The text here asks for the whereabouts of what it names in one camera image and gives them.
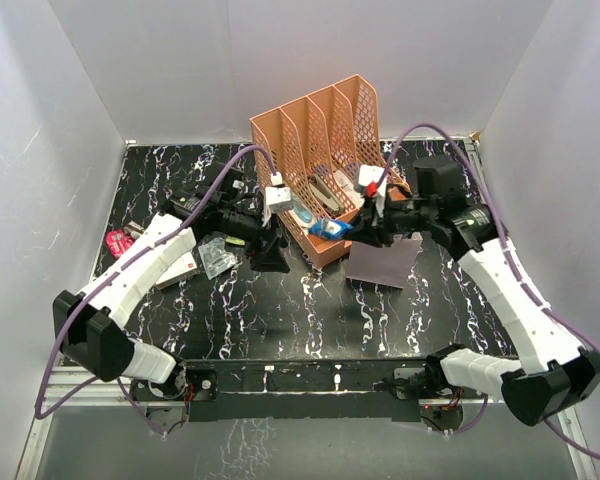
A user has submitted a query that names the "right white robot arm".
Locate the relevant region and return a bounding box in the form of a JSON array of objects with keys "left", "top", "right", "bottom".
[{"left": 345, "top": 155, "right": 600, "bottom": 426}]

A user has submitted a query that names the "white rectangular snack box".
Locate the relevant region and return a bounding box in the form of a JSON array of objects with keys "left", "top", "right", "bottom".
[{"left": 155, "top": 252, "right": 199, "bottom": 290}]

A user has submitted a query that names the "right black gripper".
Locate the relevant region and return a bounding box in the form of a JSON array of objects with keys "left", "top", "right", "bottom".
[{"left": 343, "top": 191, "right": 437, "bottom": 248}]

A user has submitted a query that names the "lilac paper bag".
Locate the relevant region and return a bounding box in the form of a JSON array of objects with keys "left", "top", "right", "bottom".
[{"left": 346, "top": 233, "right": 422, "bottom": 289}]

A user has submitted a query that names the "grey stapler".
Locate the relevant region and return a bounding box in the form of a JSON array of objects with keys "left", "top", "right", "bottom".
[{"left": 308, "top": 174, "right": 345, "bottom": 216}]

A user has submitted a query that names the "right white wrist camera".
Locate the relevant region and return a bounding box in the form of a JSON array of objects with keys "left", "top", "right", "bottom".
[{"left": 354, "top": 164, "right": 388, "bottom": 219}]

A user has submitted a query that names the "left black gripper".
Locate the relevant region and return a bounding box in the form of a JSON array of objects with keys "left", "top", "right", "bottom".
[{"left": 218, "top": 202, "right": 290, "bottom": 271}]

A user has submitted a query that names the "white paper staples box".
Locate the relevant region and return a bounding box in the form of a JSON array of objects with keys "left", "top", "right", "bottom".
[{"left": 333, "top": 169, "right": 364, "bottom": 205}]

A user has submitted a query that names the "blue Oreo cookie pack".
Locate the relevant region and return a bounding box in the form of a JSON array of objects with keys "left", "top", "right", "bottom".
[{"left": 308, "top": 218, "right": 353, "bottom": 240}]

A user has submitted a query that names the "black front mounting rail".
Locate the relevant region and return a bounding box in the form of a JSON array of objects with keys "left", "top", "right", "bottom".
[{"left": 129, "top": 357, "right": 486, "bottom": 424}]

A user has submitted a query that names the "green sour candy bag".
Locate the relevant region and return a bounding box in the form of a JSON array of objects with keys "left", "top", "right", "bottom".
[{"left": 225, "top": 236, "right": 245, "bottom": 246}]

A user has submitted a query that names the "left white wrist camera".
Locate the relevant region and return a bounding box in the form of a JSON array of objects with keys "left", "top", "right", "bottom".
[{"left": 262, "top": 172, "right": 293, "bottom": 226}]

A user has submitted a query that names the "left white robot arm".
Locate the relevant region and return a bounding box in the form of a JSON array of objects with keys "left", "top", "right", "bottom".
[{"left": 53, "top": 169, "right": 292, "bottom": 399}]

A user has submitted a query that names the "pink candy packet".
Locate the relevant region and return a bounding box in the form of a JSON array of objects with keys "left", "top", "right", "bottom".
[{"left": 105, "top": 230, "right": 134, "bottom": 259}]

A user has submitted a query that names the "blue correction tape blister pack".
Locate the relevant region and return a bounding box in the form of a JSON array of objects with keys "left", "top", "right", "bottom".
[{"left": 289, "top": 197, "right": 315, "bottom": 230}]

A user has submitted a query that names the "silver foil snack packet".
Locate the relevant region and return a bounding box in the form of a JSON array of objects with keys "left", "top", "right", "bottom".
[{"left": 198, "top": 237, "right": 238, "bottom": 280}]

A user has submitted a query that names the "pink plastic desk organizer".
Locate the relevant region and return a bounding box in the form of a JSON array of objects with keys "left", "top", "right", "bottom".
[{"left": 250, "top": 75, "right": 385, "bottom": 268}]

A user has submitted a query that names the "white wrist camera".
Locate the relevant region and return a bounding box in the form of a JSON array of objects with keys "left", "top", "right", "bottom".
[
  {"left": 262, "top": 172, "right": 293, "bottom": 226},
  {"left": 354, "top": 164, "right": 388, "bottom": 219}
]

